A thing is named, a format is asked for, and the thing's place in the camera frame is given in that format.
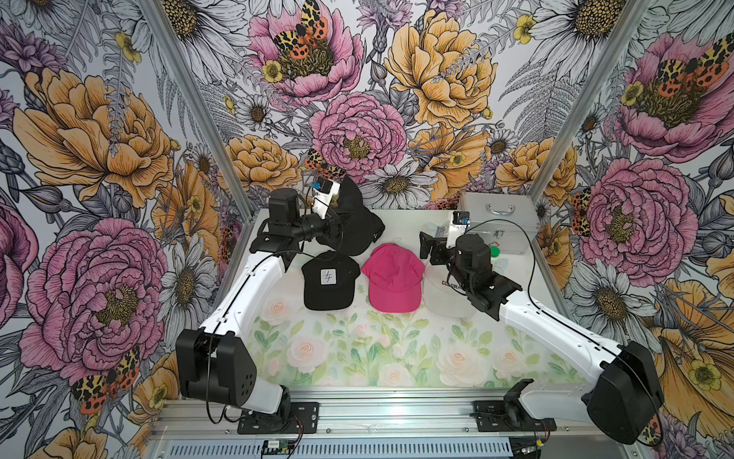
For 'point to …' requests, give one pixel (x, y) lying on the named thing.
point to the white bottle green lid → (494, 251)
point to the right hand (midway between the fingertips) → (434, 238)
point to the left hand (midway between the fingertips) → (350, 218)
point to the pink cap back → (395, 274)
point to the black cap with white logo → (329, 281)
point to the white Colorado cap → (440, 298)
